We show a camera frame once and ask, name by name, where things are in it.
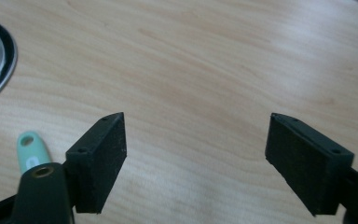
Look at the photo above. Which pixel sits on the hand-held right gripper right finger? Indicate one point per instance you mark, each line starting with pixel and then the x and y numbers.
pixel 304 168

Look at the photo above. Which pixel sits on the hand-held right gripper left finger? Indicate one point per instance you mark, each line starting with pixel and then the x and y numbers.
pixel 98 165

